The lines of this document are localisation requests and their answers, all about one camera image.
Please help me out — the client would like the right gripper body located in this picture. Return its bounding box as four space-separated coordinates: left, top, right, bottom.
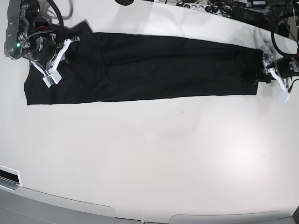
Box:
28 33 57 68

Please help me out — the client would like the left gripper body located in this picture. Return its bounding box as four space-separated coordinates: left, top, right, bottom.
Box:
261 54 299 82

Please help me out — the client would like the black t-shirt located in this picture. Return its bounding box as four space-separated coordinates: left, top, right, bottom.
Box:
24 22 263 105

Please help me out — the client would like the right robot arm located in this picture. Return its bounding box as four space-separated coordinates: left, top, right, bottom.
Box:
4 0 80 86

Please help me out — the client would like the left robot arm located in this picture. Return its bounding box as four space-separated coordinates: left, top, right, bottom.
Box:
262 0 299 94

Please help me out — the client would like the white power strip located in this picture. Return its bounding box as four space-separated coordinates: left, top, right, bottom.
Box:
176 2 208 12

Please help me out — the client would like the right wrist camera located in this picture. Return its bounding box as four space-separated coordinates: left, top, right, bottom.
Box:
43 70 62 88

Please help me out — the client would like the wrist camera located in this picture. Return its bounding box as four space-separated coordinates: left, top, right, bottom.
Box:
278 91 291 104
43 70 62 88

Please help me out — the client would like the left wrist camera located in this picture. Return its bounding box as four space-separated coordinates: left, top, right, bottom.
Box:
278 91 291 104

